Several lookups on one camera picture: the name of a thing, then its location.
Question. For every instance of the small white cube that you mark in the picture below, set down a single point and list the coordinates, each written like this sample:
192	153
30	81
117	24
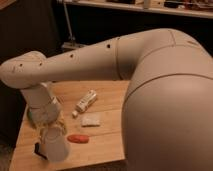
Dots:
75	114

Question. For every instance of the wooden wall shelf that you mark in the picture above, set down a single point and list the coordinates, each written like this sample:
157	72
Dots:
139	8

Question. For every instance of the grey metal stand pole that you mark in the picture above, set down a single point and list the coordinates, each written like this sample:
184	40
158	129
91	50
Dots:
72	37

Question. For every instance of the white tube bottle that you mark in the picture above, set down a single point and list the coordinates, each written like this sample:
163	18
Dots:
89	98

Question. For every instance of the black white eraser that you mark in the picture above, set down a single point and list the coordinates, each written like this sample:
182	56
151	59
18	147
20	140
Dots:
37	151

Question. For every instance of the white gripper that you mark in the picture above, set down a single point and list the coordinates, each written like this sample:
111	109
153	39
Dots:
47	115

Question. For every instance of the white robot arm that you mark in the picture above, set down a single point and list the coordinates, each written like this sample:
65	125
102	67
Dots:
167	113

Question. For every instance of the green ceramic plate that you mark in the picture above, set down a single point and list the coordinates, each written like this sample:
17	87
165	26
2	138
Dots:
29	116

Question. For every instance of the grey metal bench beam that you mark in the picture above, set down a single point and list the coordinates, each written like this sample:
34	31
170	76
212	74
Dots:
67	46

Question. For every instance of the red orange carrot toy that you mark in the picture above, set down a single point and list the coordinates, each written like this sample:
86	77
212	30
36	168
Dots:
77	138

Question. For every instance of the wooden table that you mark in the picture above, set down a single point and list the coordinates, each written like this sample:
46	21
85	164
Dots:
105	144

